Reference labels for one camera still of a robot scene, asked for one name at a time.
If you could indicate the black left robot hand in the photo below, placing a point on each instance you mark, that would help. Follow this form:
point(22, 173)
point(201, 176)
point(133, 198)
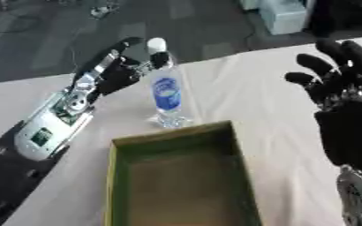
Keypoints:
point(114, 75)

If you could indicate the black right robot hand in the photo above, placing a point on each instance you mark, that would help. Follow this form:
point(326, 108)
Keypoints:
point(344, 97)

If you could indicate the clear water bottle blue label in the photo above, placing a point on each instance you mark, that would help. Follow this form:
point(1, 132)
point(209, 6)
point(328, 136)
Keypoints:
point(166, 88)

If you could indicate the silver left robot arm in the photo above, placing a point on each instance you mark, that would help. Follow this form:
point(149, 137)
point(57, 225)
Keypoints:
point(40, 135)

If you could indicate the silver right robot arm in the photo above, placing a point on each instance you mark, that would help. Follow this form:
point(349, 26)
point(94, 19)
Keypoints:
point(358, 197)

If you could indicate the white box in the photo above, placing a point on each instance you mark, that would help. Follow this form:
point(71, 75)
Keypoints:
point(284, 14)

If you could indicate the cardboard box green inside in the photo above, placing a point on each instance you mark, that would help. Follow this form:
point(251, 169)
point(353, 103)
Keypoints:
point(181, 176)

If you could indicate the small white floor object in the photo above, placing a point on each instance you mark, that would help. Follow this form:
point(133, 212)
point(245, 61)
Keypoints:
point(100, 11)

